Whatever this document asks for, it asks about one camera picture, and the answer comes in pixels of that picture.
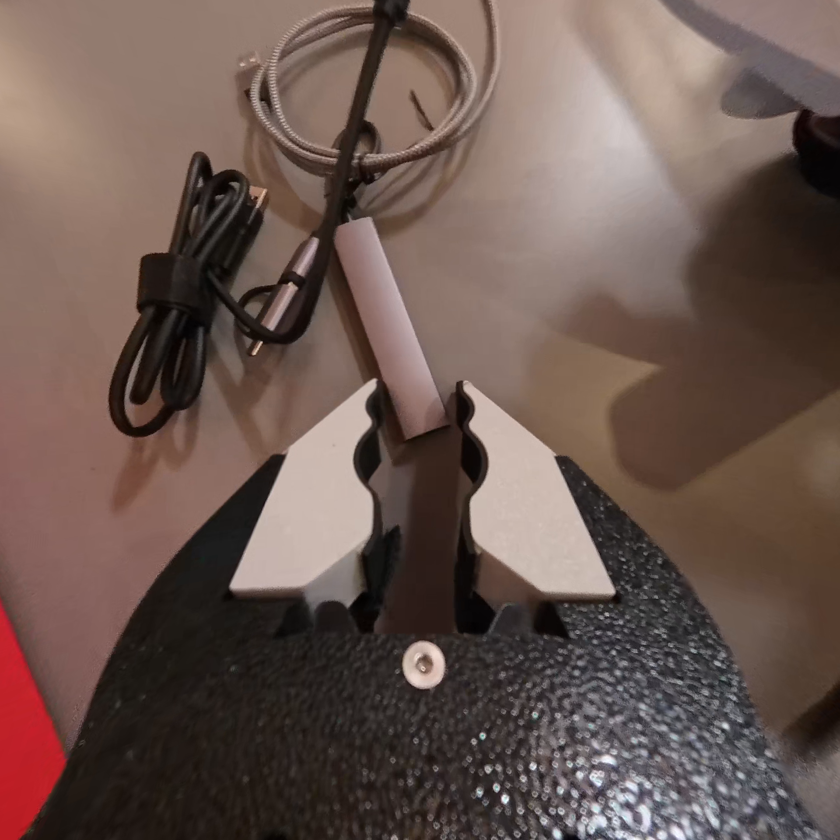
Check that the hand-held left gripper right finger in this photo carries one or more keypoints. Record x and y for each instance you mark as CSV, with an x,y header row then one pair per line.
x,y
531,505

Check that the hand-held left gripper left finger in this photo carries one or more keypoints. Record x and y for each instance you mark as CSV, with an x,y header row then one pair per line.
x,y
308,499

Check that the grey usb hub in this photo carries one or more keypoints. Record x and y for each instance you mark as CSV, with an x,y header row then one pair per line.
x,y
387,315

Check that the red sheet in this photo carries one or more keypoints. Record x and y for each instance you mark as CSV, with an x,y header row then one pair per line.
x,y
19,722

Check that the small black twist tie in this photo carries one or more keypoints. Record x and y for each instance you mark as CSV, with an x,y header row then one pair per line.
x,y
420,108

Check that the dark round object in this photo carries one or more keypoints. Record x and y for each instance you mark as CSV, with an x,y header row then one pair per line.
x,y
820,151

